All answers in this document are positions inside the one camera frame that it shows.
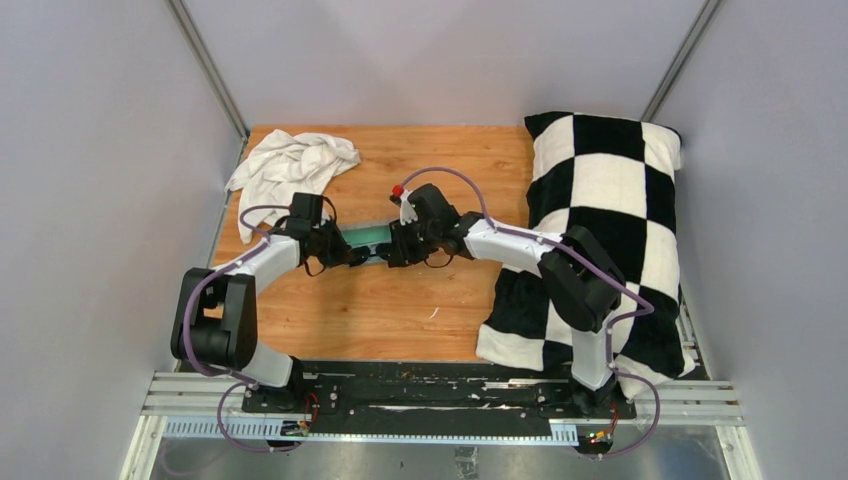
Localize left aluminium frame post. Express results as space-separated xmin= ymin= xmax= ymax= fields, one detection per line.
xmin=164 ymin=0 xmax=250 ymax=144

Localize grey glasses case green lining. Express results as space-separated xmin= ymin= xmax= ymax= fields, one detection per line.
xmin=341 ymin=222 xmax=391 ymax=248

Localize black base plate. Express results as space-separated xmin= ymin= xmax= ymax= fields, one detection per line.
xmin=242 ymin=360 xmax=636 ymax=437

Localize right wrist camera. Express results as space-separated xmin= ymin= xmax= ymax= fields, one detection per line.
xmin=389 ymin=185 xmax=418 ymax=225

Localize aluminium frame post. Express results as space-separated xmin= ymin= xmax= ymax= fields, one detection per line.
xmin=640 ymin=0 xmax=724 ymax=122
xmin=164 ymin=0 xmax=250 ymax=144

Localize black white checkered blanket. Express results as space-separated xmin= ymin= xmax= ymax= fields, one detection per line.
xmin=476 ymin=111 xmax=696 ymax=398

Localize white slotted cable duct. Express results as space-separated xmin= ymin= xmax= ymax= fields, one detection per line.
xmin=156 ymin=417 xmax=580 ymax=446

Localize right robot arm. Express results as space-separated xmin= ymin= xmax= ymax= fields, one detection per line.
xmin=377 ymin=184 xmax=624 ymax=418

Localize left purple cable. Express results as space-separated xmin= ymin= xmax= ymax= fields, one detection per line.
xmin=181 ymin=203 xmax=303 ymax=454

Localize white crumpled cloth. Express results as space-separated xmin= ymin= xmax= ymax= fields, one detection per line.
xmin=225 ymin=129 xmax=361 ymax=214

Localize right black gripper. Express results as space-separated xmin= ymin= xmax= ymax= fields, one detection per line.
xmin=389 ymin=215 xmax=441 ymax=269

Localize right aluminium frame post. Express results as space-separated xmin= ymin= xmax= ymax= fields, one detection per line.
xmin=640 ymin=0 xmax=724 ymax=122

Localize black sunglasses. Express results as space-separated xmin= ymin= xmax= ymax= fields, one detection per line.
xmin=348 ymin=243 xmax=391 ymax=268

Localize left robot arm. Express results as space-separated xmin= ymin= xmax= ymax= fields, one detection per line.
xmin=170 ymin=193 xmax=355 ymax=413

